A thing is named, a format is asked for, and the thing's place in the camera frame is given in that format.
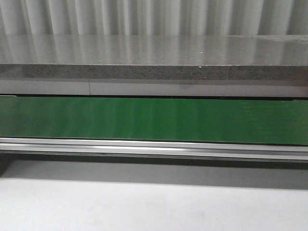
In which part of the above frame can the grey stone counter slab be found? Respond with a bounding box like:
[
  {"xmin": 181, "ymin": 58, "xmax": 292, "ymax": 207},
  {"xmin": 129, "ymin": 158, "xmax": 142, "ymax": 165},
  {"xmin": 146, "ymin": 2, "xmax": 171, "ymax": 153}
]
[{"xmin": 0, "ymin": 34, "xmax": 308, "ymax": 81}]

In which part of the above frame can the white pleated curtain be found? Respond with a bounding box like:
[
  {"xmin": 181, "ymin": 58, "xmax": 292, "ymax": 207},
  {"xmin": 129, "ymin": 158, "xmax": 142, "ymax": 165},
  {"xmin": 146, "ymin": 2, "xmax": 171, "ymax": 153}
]
[{"xmin": 0, "ymin": 0, "xmax": 308, "ymax": 36}]

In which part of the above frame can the green conveyor belt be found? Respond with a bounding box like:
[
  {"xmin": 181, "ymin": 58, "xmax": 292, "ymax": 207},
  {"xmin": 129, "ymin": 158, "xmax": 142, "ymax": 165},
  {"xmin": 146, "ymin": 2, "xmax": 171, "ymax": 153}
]
[{"xmin": 0, "ymin": 96, "xmax": 308, "ymax": 145}]

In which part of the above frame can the aluminium conveyor front rail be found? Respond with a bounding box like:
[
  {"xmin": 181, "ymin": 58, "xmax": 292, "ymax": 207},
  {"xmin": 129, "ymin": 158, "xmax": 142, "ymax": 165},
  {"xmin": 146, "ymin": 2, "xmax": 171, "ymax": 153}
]
[{"xmin": 0, "ymin": 138, "xmax": 308, "ymax": 162}]

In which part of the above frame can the white conveyor rear rail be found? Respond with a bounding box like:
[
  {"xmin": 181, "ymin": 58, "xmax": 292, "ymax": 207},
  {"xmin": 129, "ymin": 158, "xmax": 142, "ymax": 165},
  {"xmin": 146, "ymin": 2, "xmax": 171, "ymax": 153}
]
[{"xmin": 0, "ymin": 79, "xmax": 308, "ymax": 98}]

